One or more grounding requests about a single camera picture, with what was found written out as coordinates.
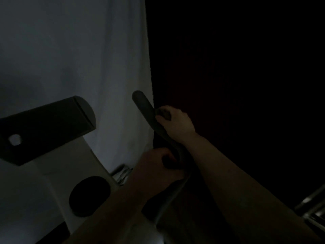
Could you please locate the person's right hand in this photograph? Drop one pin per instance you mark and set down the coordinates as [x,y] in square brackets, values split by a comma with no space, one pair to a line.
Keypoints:
[177,124]

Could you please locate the person's left hand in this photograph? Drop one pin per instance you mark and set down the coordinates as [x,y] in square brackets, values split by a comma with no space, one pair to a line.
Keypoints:
[155,170]

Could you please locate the grey cleaning cloth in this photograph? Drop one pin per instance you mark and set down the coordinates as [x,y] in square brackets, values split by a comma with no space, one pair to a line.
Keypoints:
[163,113]

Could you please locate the white exercise bike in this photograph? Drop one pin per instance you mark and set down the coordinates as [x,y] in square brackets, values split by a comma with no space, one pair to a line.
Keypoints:
[76,162]

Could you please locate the person's right forearm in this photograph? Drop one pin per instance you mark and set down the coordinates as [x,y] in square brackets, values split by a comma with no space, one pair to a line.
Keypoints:
[248,190]

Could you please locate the person's left forearm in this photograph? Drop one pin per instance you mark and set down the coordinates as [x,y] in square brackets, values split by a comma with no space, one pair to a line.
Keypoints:
[106,221]

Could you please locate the grey white tablet holder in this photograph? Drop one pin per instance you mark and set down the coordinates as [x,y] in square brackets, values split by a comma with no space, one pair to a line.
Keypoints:
[45,127]

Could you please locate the white hanging sheet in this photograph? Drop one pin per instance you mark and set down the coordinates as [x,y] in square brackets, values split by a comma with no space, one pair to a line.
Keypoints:
[76,48]

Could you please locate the metal drying rack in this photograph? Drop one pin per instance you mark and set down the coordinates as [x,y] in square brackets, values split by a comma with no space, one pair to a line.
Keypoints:
[312,208]

